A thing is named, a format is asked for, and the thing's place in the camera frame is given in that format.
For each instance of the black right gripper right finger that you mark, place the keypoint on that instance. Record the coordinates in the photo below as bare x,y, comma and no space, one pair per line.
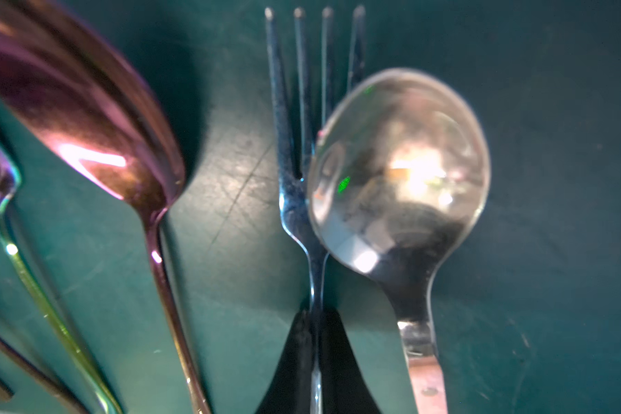
344,388

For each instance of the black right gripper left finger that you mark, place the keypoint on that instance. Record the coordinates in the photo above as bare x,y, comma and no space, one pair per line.
289,390

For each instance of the blue metal fork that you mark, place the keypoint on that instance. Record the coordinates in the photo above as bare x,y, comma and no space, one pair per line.
294,156

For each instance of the purple metal spoon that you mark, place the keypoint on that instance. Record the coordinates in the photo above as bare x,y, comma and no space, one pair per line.
57,390

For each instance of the silver spoon pink handle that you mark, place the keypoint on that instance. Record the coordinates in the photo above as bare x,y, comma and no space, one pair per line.
399,179

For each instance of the rainbow iridescent fork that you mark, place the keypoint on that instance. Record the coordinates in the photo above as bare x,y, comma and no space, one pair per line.
10,180

